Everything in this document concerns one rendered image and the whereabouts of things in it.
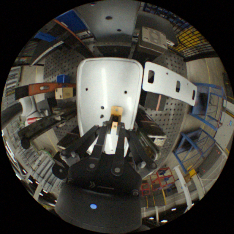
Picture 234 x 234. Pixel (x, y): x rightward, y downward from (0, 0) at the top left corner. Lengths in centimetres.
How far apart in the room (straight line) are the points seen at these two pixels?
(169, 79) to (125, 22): 22
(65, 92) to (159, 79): 30
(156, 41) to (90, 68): 21
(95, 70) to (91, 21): 16
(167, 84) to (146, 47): 14
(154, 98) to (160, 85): 6
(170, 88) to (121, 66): 18
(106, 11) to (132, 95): 24
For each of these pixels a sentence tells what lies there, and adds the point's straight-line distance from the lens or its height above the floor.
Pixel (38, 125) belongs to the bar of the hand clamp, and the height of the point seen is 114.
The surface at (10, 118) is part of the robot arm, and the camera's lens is 66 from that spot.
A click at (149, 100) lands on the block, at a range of 26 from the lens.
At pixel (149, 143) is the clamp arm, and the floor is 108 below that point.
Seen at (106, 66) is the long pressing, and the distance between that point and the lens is 24.
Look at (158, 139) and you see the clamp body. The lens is 27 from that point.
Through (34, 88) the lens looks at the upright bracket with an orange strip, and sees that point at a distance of 22.
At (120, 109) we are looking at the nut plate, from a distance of 22.
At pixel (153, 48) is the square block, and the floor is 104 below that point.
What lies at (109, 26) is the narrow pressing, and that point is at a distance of 23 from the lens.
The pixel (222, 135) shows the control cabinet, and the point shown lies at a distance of 795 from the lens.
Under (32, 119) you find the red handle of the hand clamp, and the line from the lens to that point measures 31.
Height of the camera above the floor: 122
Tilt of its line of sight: 69 degrees down
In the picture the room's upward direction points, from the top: 172 degrees counter-clockwise
